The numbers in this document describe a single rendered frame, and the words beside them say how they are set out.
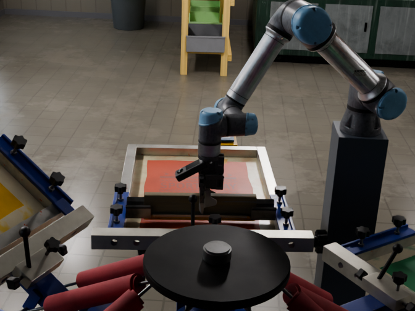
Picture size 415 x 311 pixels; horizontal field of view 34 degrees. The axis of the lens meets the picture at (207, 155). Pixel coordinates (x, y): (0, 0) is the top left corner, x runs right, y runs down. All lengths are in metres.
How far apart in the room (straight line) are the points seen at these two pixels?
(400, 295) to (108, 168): 3.51
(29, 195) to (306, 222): 2.66
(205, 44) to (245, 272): 6.02
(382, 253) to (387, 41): 6.08
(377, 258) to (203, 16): 6.64
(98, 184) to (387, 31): 4.44
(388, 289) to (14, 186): 1.09
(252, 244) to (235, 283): 0.16
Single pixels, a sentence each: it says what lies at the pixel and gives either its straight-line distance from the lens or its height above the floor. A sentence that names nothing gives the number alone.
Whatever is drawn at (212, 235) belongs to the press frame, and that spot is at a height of 1.32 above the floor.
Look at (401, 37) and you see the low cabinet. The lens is 8.22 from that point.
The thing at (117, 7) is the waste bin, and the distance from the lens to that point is 9.46.
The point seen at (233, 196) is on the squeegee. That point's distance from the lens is 2.30.
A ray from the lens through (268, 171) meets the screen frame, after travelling 2.68.
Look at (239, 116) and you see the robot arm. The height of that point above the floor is 1.34.
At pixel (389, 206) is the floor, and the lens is 4.81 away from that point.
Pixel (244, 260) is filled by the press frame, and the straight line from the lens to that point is 1.45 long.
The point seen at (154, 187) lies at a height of 0.96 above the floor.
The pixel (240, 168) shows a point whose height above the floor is 0.96.
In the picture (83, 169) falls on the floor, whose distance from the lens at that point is 5.09.
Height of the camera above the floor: 2.08
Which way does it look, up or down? 23 degrees down
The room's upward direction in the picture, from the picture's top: 2 degrees clockwise
